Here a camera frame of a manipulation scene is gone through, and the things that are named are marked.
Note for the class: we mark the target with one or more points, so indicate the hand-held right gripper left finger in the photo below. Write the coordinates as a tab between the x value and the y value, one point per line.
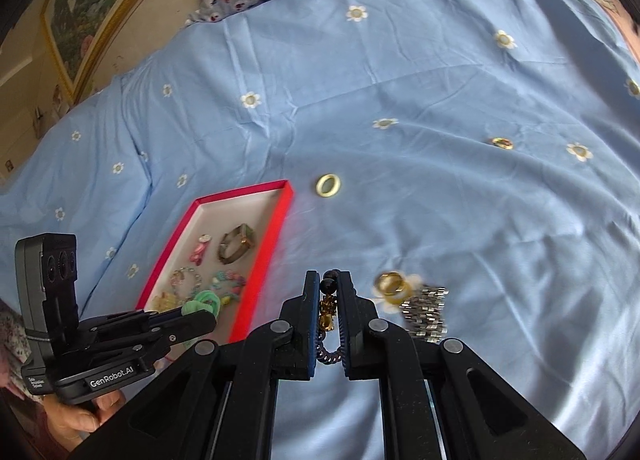
312	320

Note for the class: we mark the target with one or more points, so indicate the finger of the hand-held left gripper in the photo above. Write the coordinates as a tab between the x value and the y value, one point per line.
150	320
160	345

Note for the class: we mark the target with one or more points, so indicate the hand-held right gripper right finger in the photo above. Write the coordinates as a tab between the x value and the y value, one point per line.
345	320

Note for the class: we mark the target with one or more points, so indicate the yellow hair claw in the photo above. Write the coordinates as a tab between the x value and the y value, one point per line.
165	302

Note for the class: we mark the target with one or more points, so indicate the pink hair clip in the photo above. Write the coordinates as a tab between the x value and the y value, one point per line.
200	250

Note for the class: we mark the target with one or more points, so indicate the dark metal bangle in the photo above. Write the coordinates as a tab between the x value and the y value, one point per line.
225	252

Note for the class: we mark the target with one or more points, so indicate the red shallow box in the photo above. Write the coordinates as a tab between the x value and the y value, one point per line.
235	210

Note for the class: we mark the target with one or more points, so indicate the person's left forearm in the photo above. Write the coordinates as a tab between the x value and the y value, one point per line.
12	340

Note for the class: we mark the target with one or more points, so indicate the person's left hand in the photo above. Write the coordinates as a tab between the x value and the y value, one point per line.
75	420

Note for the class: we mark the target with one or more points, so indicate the blue flowered bedsheet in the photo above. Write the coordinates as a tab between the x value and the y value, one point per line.
400	89

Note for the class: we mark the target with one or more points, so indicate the framed wall painting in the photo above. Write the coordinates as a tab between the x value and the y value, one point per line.
100	4

